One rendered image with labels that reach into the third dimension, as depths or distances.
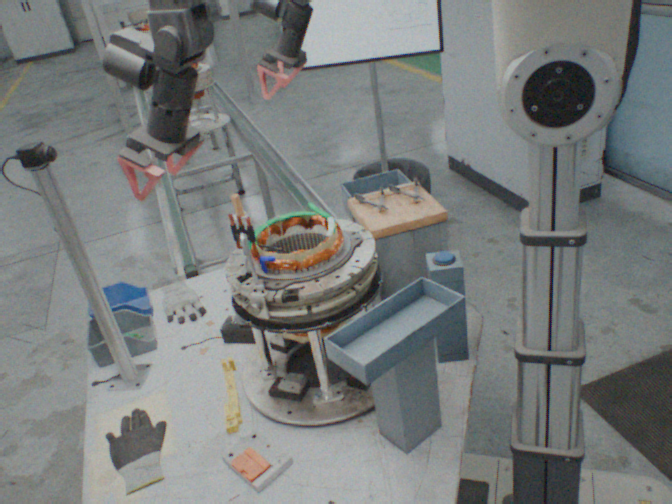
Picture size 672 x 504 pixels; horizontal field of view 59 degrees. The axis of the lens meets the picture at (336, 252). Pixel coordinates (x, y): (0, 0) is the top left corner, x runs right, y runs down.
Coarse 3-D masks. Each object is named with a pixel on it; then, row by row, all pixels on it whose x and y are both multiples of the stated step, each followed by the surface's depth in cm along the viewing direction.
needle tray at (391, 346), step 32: (416, 288) 114; (352, 320) 106; (384, 320) 111; (416, 320) 110; (448, 320) 106; (352, 352) 105; (384, 352) 98; (416, 352) 106; (384, 384) 109; (416, 384) 109; (384, 416) 114; (416, 416) 112
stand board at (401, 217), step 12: (408, 192) 149; (420, 192) 148; (348, 204) 151; (360, 204) 147; (396, 204) 144; (408, 204) 143; (420, 204) 142; (432, 204) 141; (360, 216) 142; (372, 216) 141; (384, 216) 140; (396, 216) 139; (408, 216) 138; (420, 216) 137; (432, 216) 137; (444, 216) 137; (372, 228) 135; (384, 228) 135; (396, 228) 136; (408, 228) 136
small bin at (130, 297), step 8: (104, 288) 175; (112, 288) 176; (120, 288) 177; (128, 288) 178; (136, 288) 178; (144, 288) 179; (112, 296) 177; (120, 296) 178; (128, 296) 178; (136, 296) 179; (144, 296) 180; (88, 304) 168; (112, 304) 178; (120, 304) 165; (128, 304) 166; (136, 304) 178; (144, 304) 177; (88, 312) 164; (112, 312) 165; (136, 312) 168; (144, 312) 169; (152, 312) 170
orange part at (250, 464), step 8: (248, 448) 118; (240, 456) 117; (248, 456) 117; (256, 456) 116; (232, 464) 115; (240, 464) 115; (248, 464) 115; (256, 464) 115; (264, 464) 114; (240, 472) 114; (248, 472) 113; (256, 472) 113; (264, 472) 114; (248, 480) 113
